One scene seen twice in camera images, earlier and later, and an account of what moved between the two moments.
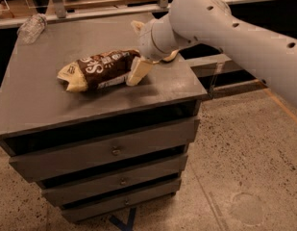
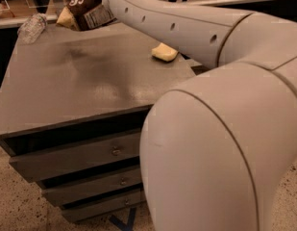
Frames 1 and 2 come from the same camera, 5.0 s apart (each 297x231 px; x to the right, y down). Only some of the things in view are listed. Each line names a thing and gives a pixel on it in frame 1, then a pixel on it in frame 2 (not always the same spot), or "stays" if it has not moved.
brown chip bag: x=98 y=70 → x=86 y=11
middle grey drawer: x=86 y=189 stays
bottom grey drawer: x=86 y=211 stays
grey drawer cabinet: x=80 y=109 stays
